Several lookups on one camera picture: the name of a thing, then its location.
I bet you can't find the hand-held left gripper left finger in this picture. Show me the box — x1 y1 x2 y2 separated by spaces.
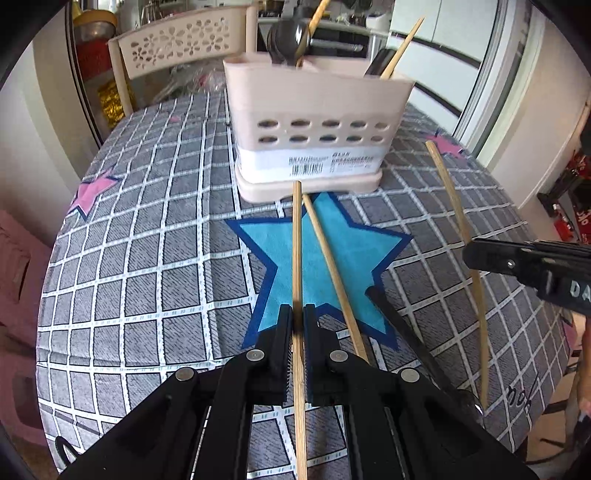
58 307 294 480

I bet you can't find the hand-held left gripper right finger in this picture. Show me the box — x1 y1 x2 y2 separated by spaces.
304 305 541 480

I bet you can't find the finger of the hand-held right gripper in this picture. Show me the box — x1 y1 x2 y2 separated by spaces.
463 239 556 289
522 239 591 254

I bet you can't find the black translucent spoon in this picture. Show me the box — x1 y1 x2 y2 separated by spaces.
267 22 298 65
366 286 485 416
288 21 312 63
365 48 393 77

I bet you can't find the beige plastic utensil holder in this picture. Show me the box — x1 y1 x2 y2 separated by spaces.
223 52 414 204

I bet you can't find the person's right forearm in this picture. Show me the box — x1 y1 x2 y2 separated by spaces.
569 315 591 462

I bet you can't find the grey checked star tablecloth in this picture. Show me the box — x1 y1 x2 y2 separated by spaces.
34 85 573 480

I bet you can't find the white refrigerator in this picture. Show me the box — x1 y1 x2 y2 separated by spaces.
388 0 509 118

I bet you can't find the pink plastic stool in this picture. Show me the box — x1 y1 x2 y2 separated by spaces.
0 210 52 449

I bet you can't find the gold tinsel bundle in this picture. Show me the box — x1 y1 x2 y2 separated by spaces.
96 78 137 131

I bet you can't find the beige flower-cutout basket cart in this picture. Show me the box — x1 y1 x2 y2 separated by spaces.
107 6 259 112

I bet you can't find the red and yellow container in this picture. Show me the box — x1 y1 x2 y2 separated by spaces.
73 8 119 80

